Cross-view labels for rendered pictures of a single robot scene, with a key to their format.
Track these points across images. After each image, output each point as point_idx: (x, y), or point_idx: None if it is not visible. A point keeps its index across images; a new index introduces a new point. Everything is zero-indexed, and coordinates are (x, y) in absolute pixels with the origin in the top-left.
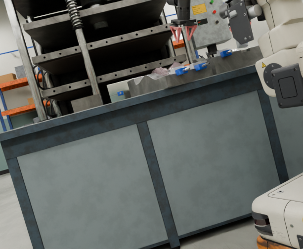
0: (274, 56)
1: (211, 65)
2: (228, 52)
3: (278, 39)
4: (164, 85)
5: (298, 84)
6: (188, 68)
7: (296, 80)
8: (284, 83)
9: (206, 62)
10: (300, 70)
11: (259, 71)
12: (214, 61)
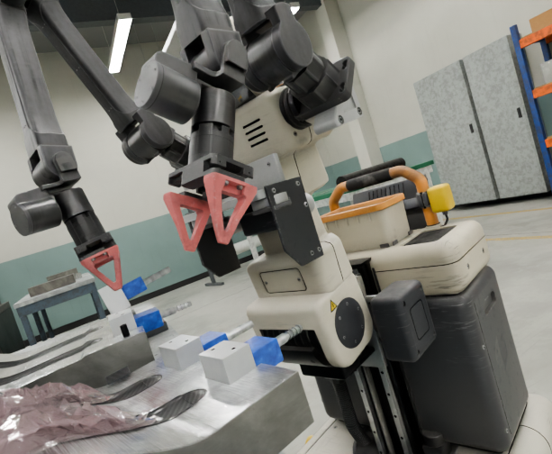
0: (345, 285)
1: (123, 367)
2: (176, 311)
3: (345, 256)
4: (287, 427)
5: (427, 310)
6: (301, 328)
7: (424, 304)
8: (416, 313)
9: (70, 367)
10: (458, 278)
11: (328, 320)
12: (149, 342)
